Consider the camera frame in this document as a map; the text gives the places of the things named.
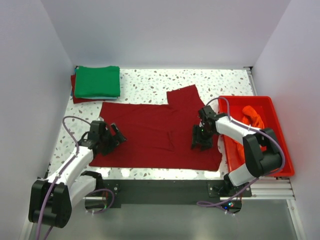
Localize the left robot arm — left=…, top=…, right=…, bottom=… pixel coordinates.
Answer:
left=28, top=120, right=127, bottom=228

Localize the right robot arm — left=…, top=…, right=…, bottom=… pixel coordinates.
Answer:
left=191, top=105, right=285, bottom=194

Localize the red plastic bin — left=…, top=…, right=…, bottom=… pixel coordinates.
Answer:
left=217, top=95, right=296, bottom=177

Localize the folded green t shirt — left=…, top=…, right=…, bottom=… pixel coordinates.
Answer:
left=74, top=65, right=121, bottom=99

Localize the crumpled orange t shirt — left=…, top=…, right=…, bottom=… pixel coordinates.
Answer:
left=233, top=105, right=281, bottom=173

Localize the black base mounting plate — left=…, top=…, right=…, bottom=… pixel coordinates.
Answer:
left=84, top=178, right=252, bottom=210

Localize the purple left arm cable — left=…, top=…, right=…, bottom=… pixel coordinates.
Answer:
left=36, top=115, right=116, bottom=240

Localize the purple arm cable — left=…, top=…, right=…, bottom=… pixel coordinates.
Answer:
left=196, top=96, right=286, bottom=209
left=36, top=115, right=116, bottom=240

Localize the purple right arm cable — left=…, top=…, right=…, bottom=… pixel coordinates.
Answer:
left=196, top=96, right=286, bottom=209

